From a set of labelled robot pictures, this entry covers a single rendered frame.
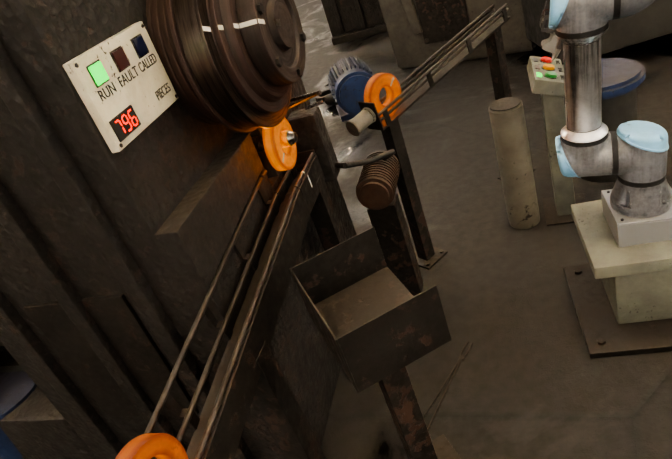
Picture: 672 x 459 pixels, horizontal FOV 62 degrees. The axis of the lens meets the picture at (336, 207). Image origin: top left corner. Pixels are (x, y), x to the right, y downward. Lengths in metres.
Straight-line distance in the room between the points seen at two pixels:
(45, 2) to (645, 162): 1.39
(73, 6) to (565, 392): 1.52
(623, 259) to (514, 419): 0.52
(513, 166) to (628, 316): 0.67
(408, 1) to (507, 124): 2.19
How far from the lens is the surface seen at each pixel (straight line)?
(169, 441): 1.03
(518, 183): 2.21
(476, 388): 1.79
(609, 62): 2.56
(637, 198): 1.68
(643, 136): 1.61
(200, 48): 1.26
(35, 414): 2.12
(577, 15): 1.44
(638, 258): 1.69
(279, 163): 1.50
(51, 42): 1.13
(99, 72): 1.15
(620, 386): 1.77
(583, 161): 1.61
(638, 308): 1.87
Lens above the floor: 1.37
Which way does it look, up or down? 29 degrees down
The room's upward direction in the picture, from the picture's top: 20 degrees counter-clockwise
